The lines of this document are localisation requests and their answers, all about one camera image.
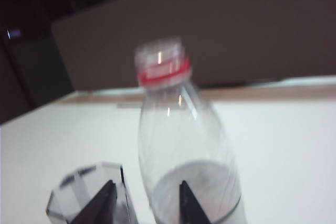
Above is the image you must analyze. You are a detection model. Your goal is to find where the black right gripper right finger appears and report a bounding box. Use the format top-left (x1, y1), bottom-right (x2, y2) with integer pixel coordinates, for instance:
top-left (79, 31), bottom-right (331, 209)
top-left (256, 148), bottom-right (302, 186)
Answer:
top-left (178, 180), bottom-right (211, 224)

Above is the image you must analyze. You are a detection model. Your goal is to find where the brown partition panel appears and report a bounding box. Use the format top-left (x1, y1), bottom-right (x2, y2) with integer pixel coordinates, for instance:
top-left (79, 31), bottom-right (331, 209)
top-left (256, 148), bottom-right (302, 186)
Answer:
top-left (51, 0), bottom-right (336, 94)

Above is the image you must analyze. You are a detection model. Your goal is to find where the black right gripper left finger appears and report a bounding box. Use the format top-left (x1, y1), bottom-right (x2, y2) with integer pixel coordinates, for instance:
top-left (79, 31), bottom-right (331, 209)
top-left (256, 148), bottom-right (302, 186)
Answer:
top-left (72, 179), bottom-right (118, 224)

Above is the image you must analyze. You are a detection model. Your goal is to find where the clear grey faceted mug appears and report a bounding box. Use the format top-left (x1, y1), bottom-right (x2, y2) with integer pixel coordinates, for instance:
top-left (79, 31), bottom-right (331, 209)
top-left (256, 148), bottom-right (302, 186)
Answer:
top-left (46, 162), bottom-right (139, 224)

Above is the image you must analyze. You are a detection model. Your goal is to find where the clear water bottle red ring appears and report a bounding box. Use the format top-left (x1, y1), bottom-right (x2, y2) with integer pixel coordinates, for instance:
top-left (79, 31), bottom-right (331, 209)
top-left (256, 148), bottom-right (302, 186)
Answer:
top-left (133, 37), bottom-right (247, 224)

